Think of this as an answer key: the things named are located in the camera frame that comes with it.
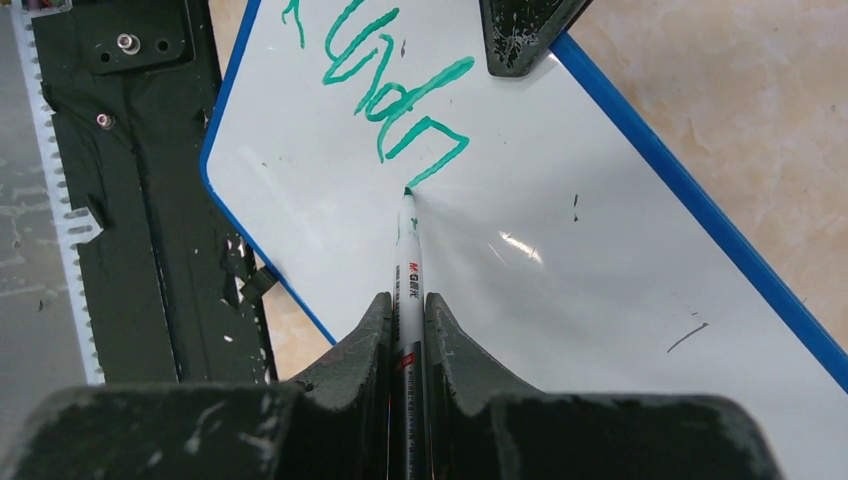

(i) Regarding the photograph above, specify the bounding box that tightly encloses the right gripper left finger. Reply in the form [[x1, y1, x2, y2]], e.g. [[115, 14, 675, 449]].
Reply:
[[1, 293, 391, 479]]

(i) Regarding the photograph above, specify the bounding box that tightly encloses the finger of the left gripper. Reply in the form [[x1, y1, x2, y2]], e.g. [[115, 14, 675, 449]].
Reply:
[[479, 0, 591, 78]]

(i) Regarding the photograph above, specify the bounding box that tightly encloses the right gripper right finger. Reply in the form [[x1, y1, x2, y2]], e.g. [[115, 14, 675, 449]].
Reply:
[[425, 294, 782, 479]]

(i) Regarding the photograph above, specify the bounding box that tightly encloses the green whiteboard marker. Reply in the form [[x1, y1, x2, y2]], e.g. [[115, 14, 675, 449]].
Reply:
[[388, 187, 432, 479]]

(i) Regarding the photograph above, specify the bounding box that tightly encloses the blue-framed whiteboard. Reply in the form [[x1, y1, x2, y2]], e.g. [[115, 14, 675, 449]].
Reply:
[[200, 1, 847, 479]]

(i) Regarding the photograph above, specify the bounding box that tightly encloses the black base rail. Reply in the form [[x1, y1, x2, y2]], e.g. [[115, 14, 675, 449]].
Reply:
[[33, 1, 277, 384]]

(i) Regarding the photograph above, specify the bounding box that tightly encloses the white cable duct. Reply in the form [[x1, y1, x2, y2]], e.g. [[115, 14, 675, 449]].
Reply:
[[10, 1, 105, 385]]

